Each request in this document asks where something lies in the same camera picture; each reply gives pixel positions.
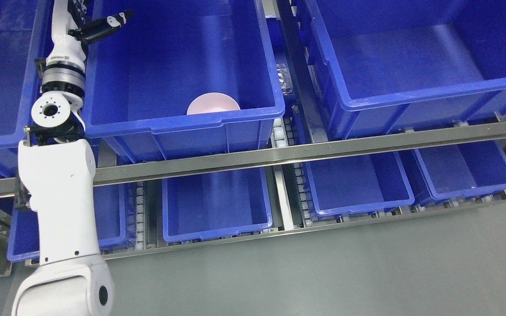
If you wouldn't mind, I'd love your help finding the blue bin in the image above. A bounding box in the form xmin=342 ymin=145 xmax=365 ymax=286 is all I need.
xmin=399 ymin=140 xmax=506 ymax=207
xmin=81 ymin=0 xmax=285 ymax=163
xmin=302 ymin=151 xmax=416 ymax=219
xmin=7 ymin=183 xmax=136 ymax=262
xmin=161 ymin=168 xmax=273 ymax=243
xmin=293 ymin=0 xmax=506 ymax=140
xmin=0 ymin=0 xmax=54 ymax=178

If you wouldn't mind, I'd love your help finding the pink bowl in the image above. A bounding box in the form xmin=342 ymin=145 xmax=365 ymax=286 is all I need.
xmin=186 ymin=92 xmax=241 ymax=115

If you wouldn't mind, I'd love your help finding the upper left blue bin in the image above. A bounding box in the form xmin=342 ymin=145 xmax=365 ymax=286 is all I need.
xmin=0 ymin=0 xmax=54 ymax=178

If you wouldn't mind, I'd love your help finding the upper right blue bin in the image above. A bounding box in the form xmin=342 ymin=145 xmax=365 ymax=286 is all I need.
xmin=293 ymin=0 xmax=506 ymax=140

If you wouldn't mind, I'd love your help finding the steel shelf rack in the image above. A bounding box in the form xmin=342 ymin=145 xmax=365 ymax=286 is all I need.
xmin=0 ymin=0 xmax=506 ymax=281

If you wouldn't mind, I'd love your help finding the lower right blue bin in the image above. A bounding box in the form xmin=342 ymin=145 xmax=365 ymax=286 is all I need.
xmin=399 ymin=140 xmax=506 ymax=207

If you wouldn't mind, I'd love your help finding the lower left blue bin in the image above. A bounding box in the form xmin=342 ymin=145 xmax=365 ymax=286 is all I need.
xmin=7 ymin=183 xmax=136 ymax=262

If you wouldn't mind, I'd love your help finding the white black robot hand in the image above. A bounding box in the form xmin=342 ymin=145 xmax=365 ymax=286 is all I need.
xmin=46 ymin=0 xmax=134 ymax=71

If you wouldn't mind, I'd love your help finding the lower middle blue bin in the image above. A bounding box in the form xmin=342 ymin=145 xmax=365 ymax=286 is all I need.
xmin=161 ymin=168 xmax=273 ymax=243

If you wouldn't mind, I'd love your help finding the upper middle blue bin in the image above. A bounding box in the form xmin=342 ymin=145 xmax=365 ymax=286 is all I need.
xmin=81 ymin=0 xmax=285 ymax=163

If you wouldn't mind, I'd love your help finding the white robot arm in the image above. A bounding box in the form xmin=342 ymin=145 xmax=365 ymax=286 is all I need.
xmin=11 ymin=56 xmax=115 ymax=316

